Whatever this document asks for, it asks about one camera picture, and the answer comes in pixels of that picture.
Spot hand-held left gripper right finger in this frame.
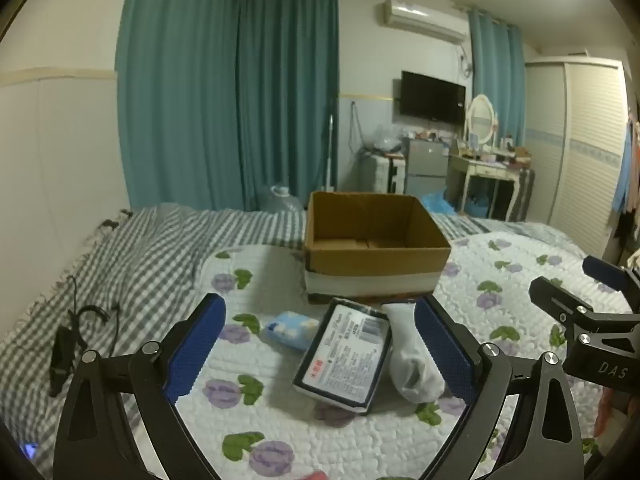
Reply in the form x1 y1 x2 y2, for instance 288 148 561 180
414 296 587 480

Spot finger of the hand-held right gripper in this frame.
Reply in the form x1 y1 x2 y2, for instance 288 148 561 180
529 276 640 347
582 255 640 294

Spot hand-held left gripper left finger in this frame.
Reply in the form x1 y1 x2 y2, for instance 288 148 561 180
52 293 227 480

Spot white sock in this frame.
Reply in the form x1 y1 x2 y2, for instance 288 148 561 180
382 302 447 404

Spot light blue tissue packet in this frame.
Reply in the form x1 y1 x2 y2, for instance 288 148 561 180
259 311 321 351

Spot black and white packet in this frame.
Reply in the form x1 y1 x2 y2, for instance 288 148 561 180
292 297 393 416

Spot cardboard box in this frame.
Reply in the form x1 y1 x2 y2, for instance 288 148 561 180
303 190 453 307

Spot hanging clothes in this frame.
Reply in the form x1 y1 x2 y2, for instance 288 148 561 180
611 110 640 246

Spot white floral quilt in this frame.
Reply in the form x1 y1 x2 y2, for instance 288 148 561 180
117 232 640 480

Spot grey checked bed sheet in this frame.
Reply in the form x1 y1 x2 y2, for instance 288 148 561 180
0 204 493 480

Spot cream slatted wardrobe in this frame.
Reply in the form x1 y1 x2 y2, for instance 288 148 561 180
524 56 632 265

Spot white dressing table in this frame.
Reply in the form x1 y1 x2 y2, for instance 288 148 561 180
445 147 535 222

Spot blue plastic bag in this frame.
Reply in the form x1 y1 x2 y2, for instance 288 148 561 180
421 190 458 217

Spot clear water jug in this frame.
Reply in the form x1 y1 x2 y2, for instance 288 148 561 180
260 185 304 213

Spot grey mini fridge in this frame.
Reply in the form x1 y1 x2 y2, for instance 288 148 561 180
401 136 451 196

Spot white suitcase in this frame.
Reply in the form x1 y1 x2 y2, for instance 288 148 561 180
372 155 405 194

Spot oval white vanity mirror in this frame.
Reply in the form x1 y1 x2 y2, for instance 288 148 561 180
464 93 500 151

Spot narrow teal curtain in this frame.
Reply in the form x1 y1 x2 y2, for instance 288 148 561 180
467 9 526 222

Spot clear plastic bag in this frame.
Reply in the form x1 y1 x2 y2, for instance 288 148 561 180
370 124 404 155

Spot wide teal curtain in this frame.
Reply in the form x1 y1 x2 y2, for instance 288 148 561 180
116 0 340 212

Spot white air conditioner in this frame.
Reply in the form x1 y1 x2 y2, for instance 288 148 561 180
382 0 467 44

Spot black cable with charger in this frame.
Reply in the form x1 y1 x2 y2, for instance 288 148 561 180
48 275 121 398

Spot black wall television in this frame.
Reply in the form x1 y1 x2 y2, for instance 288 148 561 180
399 70 467 125

